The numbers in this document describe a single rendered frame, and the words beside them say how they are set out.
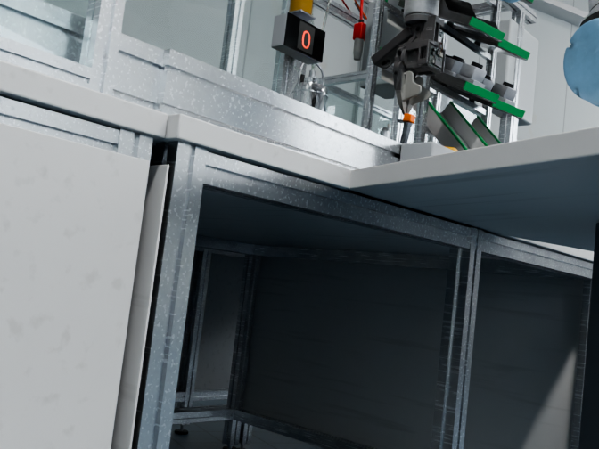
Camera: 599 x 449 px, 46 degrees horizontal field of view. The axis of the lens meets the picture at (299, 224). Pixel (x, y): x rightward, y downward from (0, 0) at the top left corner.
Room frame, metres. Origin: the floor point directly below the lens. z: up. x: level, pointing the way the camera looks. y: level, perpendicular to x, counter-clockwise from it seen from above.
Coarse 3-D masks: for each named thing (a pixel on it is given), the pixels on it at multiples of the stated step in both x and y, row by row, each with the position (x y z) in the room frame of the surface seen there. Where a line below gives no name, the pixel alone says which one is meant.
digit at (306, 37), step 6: (300, 24) 1.44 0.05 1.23; (306, 24) 1.45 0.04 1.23; (300, 30) 1.44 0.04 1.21; (306, 30) 1.45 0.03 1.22; (312, 30) 1.46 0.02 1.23; (300, 36) 1.44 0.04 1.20; (306, 36) 1.45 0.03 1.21; (312, 36) 1.47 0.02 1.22; (300, 42) 1.44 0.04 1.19; (306, 42) 1.45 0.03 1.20; (312, 42) 1.47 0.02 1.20; (300, 48) 1.44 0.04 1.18; (306, 48) 1.46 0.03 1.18; (312, 48) 1.47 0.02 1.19
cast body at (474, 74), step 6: (462, 66) 1.67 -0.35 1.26; (468, 66) 1.66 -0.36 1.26; (474, 66) 1.65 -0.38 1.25; (480, 66) 1.65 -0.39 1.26; (462, 72) 1.67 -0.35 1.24; (468, 72) 1.66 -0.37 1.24; (474, 72) 1.65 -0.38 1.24; (480, 72) 1.66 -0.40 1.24; (486, 72) 1.67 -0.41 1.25; (462, 78) 1.67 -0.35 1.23; (468, 78) 1.66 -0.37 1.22; (474, 78) 1.66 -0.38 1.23; (480, 78) 1.67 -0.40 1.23; (474, 84) 1.65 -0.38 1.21; (480, 84) 1.66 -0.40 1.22
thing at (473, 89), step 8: (448, 56) 1.84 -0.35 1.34; (440, 80) 1.69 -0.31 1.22; (448, 80) 1.67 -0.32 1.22; (456, 80) 1.65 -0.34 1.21; (464, 80) 1.63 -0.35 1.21; (456, 88) 1.67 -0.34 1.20; (464, 88) 1.63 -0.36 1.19; (472, 88) 1.65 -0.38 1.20; (480, 88) 1.66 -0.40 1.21; (480, 96) 1.75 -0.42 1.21; (488, 96) 1.69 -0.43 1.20; (496, 96) 1.70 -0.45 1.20
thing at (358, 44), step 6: (360, 0) 2.98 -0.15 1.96; (360, 6) 2.98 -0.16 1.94; (360, 12) 2.99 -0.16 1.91; (360, 18) 2.99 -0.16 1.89; (354, 24) 2.99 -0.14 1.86; (360, 24) 2.97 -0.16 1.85; (354, 30) 2.99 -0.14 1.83; (360, 30) 2.97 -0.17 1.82; (354, 36) 2.99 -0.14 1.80; (360, 36) 2.97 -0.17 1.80; (354, 42) 2.99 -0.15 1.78; (360, 42) 2.98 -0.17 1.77; (354, 48) 2.99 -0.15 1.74; (360, 48) 2.98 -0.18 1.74; (354, 54) 2.99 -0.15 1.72; (360, 54) 2.98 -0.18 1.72
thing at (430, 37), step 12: (408, 24) 1.49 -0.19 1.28; (420, 24) 1.47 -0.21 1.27; (432, 24) 1.44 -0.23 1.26; (420, 36) 1.47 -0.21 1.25; (432, 36) 1.44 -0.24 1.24; (408, 48) 1.46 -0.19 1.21; (420, 48) 1.44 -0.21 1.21; (432, 48) 1.44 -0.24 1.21; (408, 60) 1.47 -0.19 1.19; (420, 60) 1.44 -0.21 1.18; (432, 60) 1.45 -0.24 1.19; (444, 60) 1.48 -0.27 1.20; (420, 72) 1.51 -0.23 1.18; (432, 72) 1.48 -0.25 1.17
